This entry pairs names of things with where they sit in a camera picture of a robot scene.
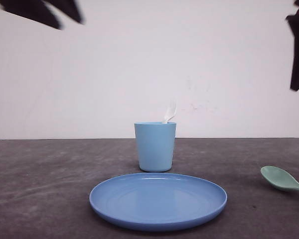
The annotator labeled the blue plastic plate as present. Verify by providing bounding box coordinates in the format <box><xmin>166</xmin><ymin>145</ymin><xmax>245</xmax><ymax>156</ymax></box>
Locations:
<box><xmin>89</xmin><ymin>173</ymin><xmax>228</xmax><ymax>232</ymax></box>

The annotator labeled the white plastic fork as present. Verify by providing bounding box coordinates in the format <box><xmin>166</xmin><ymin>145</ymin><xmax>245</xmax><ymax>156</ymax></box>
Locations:
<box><xmin>161</xmin><ymin>101</ymin><xmax>177</xmax><ymax>124</ymax></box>

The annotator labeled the mint green plastic spoon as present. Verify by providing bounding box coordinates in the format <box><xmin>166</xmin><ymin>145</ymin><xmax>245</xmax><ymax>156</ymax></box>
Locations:
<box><xmin>260</xmin><ymin>166</ymin><xmax>299</xmax><ymax>191</ymax></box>

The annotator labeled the light blue plastic cup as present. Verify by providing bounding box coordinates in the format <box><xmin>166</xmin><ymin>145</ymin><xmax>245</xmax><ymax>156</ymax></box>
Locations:
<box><xmin>134</xmin><ymin>122</ymin><xmax>176</xmax><ymax>172</ymax></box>

